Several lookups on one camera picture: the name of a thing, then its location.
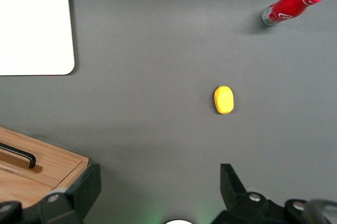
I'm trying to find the black metal box handle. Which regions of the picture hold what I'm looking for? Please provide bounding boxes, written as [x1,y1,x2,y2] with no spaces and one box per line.
[0,142,37,169]

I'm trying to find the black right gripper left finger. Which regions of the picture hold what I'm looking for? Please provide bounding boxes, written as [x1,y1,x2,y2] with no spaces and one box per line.
[0,163,102,224]

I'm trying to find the white rounded rectangular tray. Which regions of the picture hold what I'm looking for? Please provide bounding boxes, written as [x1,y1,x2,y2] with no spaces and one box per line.
[0,0,75,76]

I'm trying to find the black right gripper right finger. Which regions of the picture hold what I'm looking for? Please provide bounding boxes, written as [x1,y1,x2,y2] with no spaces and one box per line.
[210,163,316,224]

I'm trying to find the red coke bottle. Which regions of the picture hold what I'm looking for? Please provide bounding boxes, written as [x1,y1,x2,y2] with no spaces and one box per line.
[262,0,325,26]

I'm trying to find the yellow lemon-shaped object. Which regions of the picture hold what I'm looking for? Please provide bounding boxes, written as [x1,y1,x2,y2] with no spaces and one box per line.
[213,85,234,115]

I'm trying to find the white round disc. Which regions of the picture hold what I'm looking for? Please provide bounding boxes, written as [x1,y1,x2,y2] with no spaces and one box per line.
[163,218,194,224]

